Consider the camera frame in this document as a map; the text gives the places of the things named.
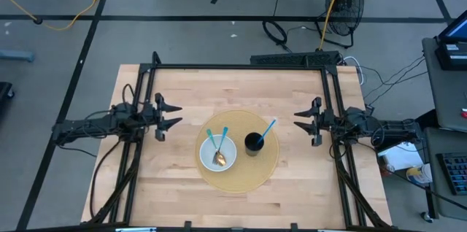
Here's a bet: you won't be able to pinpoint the black aluminium table frame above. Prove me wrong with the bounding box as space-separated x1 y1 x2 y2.
82 51 393 232

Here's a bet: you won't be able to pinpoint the white paper sheet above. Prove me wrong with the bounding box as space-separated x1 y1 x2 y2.
377 140 425 171

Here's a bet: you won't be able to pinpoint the teal-handled fork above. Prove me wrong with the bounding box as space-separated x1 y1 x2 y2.
206 128 228 167

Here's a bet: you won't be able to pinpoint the black monitor with blue screen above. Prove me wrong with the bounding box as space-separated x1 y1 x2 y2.
436 9 467 43

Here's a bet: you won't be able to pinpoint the black power strip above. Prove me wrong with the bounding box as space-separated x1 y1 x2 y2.
250 50 343 67

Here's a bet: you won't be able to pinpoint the thin black cables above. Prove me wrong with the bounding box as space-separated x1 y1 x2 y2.
359 53 428 107

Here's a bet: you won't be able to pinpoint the yellow and blue container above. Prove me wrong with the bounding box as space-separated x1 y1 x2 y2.
406 164 434 186

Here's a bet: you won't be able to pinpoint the black cylindrical cup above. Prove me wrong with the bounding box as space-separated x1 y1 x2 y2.
244 131 266 158

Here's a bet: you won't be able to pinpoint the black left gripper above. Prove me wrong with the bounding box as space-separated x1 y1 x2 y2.
140 93 183 142

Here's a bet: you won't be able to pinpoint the black floor fan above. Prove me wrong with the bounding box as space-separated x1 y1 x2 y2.
315 0 366 50

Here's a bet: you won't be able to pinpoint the teal-handled gold spoon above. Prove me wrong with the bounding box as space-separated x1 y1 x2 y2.
212 125 230 166

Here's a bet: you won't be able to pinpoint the black cable loop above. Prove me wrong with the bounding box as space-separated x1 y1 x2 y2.
88 139 125 222

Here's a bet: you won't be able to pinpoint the round woven yellow placemat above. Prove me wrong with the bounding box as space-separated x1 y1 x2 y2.
194 109 281 194

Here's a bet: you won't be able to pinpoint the black keyboard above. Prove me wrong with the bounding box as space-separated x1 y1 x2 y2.
436 151 467 196

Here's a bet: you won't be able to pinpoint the grey floor bar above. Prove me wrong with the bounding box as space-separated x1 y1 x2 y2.
0 49 36 63

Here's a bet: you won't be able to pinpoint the grey side table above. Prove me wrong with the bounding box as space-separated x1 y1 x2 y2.
421 36 467 133

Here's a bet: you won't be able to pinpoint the blue drinking straw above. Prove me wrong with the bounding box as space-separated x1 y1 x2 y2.
256 118 277 146

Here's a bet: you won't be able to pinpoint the white round bowl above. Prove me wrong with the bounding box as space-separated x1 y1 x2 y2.
199 134 238 173

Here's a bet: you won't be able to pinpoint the yellow extension cable with plug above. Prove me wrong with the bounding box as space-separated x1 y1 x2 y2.
0 0 103 31

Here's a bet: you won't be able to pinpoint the black coiled cable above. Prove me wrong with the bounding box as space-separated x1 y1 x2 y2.
261 20 293 53

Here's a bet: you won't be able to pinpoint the grey keyboard desk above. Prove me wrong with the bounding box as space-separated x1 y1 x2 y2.
422 128 467 222

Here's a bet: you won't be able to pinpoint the white cable by power strip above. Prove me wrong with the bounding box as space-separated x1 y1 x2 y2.
341 55 366 86

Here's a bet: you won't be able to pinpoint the yellow cable by fan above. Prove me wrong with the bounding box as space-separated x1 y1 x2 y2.
319 0 347 50

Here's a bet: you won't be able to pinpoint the black wheeled object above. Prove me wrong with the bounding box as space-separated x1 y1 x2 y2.
0 81 15 111

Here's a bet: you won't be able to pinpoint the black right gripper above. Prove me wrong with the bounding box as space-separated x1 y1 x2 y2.
293 97 337 147

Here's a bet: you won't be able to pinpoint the black box with white labels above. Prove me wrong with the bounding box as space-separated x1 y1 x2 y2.
434 37 467 71

